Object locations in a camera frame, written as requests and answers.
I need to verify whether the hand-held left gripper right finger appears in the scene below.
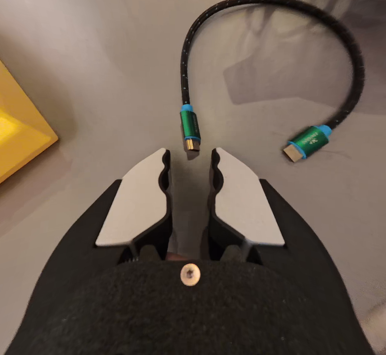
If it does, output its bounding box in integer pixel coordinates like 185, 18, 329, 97
207, 147, 286, 261

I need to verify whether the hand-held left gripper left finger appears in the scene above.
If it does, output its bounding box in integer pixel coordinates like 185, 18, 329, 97
95, 148, 173, 260

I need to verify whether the black braided HDMI cable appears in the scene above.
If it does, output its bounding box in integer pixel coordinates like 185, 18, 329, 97
180, 0, 366, 163

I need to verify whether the yellow plastic bin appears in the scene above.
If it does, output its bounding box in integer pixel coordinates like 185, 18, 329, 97
0, 60, 59, 184

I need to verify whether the grey desk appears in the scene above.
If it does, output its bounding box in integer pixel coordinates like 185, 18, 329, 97
0, 0, 386, 355

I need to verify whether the person's white shirt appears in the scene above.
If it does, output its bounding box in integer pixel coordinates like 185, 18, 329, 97
360, 301, 386, 355

